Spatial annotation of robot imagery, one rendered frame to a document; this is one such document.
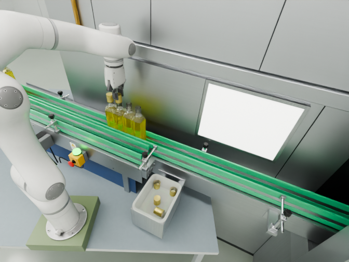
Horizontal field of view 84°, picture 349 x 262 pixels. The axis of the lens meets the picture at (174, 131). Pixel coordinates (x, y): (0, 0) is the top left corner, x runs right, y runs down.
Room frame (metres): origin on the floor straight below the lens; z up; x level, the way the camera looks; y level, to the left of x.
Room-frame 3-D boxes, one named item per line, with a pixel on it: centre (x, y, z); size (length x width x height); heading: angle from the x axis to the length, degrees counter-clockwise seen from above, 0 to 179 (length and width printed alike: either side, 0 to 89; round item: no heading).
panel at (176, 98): (0.84, -0.10, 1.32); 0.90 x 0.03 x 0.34; 70
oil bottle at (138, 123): (0.80, 0.19, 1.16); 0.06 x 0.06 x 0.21; 70
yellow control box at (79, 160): (0.73, 0.55, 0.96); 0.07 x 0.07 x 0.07; 70
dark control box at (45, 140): (0.82, 0.81, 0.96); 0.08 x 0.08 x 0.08; 70
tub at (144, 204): (0.51, 0.05, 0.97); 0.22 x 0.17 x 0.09; 160
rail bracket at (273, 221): (0.42, -0.48, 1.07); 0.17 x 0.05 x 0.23; 160
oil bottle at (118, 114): (0.84, 0.30, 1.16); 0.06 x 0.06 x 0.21; 69
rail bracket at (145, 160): (0.64, 0.12, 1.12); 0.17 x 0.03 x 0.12; 160
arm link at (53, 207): (0.44, 0.54, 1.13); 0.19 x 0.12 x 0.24; 62
